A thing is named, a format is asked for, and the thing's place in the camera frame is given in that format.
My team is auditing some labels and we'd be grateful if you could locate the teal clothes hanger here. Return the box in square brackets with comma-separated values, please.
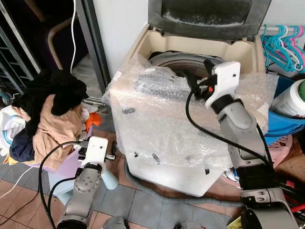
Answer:
[274, 25, 302, 72]
[259, 25, 287, 72]

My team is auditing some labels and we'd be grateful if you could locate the beige top-load washing machine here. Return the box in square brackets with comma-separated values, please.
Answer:
[102, 24, 280, 198]

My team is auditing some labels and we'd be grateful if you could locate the pink clothes hanger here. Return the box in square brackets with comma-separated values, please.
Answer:
[290, 25, 305, 65]

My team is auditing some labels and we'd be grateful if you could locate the purple plastic stool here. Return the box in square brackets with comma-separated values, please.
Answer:
[47, 143, 91, 191]

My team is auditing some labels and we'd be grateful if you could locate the orange cloth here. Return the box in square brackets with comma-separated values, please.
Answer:
[85, 112, 103, 133]

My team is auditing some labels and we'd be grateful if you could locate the tan garment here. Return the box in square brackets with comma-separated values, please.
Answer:
[28, 93, 85, 170]

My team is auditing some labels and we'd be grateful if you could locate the light blue stool leg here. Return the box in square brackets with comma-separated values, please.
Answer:
[99, 166, 119, 191]

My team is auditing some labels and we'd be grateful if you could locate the dark grey washer lid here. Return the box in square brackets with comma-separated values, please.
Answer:
[148, 0, 273, 40]

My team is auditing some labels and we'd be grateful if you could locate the clear bubble wrap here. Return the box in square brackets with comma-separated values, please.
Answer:
[102, 55, 280, 170]

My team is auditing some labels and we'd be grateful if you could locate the navy garment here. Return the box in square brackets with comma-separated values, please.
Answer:
[9, 128, 38, 163]

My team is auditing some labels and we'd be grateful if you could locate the black garment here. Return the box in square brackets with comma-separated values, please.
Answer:
[17, 69, 89, 136]

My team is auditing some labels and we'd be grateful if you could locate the grey robot left foot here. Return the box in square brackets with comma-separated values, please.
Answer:
[102, 216, 127, 229]

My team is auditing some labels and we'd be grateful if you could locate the white garment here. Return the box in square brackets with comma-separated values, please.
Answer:
[0, 105, 25, 156]

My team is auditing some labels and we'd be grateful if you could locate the blue plastic basin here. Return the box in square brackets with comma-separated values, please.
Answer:
[264, 75, 305, 146]

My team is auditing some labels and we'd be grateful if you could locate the pink plastic stool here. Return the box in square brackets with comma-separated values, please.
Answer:
[264, 135, 294, 168]

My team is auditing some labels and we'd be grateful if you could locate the black and red toolbox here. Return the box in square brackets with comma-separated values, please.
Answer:
[275, 176, 305, 221]

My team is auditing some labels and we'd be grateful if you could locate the white tub with green lid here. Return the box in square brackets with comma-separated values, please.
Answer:
[275, 79, 305, 118]

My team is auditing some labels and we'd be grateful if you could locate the curved wooden chair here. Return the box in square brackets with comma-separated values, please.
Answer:
[47, 18, 75, 70]

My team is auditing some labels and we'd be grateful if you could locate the grey metal shelf rack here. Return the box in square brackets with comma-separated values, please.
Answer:
[0, 0, 40, 94]

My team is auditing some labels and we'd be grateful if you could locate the yellow plastic item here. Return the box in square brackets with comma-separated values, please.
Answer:
[228, 216, 244, 229]

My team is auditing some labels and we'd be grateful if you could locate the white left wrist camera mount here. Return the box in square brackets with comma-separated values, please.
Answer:
[85, 136, 110, 166]

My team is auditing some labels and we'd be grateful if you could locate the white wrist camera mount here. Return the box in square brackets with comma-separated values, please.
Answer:
[209, 61, 242, 108]
[85, 136, 110, 166]

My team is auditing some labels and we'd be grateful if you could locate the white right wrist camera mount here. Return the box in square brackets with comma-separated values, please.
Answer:
[209, 61, 242, 108]

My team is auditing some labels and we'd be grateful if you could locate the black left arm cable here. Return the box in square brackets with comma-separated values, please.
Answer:
[38, 141, 89, 229]

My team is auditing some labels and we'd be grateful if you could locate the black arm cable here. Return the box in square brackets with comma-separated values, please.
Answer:
[185, 90, 273, 167]
[38, 141, 89, 229]

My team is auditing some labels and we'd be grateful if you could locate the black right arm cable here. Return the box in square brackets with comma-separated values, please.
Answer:
[185, 90, 273, 167]

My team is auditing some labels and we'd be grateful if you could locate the white floor cable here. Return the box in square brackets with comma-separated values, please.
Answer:
[0, 164, 41, 187]

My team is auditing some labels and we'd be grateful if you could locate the silver hanger rail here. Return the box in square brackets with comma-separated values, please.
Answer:
[263, 26, 305, 34]

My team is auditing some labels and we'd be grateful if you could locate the dark grey door frame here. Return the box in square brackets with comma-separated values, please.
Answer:
[75, 0, 113, 98]

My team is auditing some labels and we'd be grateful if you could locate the white hanging cable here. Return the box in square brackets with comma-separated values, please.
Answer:
[70, 0, 78, 73]

